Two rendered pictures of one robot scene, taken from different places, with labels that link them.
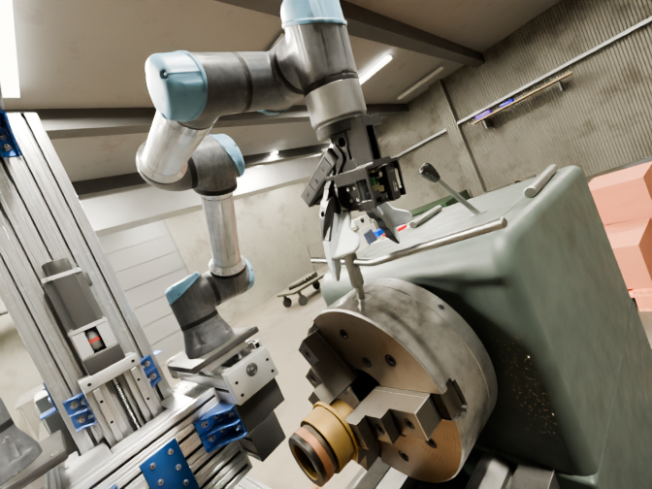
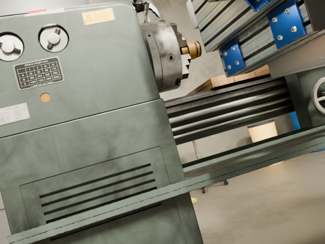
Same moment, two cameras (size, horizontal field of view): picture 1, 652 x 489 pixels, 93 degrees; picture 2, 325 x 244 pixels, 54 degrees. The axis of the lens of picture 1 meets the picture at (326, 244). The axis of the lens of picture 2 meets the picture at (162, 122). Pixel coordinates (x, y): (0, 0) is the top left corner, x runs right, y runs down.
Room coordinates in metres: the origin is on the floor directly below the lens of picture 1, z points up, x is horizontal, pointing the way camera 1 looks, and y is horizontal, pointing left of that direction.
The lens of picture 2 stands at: (1.86, 0.54, 0.72)
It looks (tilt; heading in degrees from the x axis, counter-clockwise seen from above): 3 degrees up; 205
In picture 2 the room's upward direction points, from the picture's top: 16 degrees counter-clockwise
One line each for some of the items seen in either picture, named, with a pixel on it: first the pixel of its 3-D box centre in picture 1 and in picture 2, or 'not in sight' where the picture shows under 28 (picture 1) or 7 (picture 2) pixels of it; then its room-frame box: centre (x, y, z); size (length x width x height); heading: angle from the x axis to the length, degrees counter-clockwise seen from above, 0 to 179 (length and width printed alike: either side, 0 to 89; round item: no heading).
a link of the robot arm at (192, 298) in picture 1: (191, 297); not in sight; (0.97, 0.45, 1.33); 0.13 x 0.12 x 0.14; 125
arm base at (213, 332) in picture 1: (205, 331); not in sight; (0.97, 0.46, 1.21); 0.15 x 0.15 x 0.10
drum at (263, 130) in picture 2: not in sight; (266, 143); (-2.69, -0.14, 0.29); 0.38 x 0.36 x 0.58; 44
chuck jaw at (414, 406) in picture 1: (401, 412); not in sight; (0.41, 0.00, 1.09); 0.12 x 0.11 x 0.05; 38
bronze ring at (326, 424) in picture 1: (327, 438); (189, 50); (0.44, 0.11, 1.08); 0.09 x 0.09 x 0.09; 38
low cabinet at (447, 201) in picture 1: (430, 218); not in sight; (8.37, -2.89, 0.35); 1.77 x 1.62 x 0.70; 44
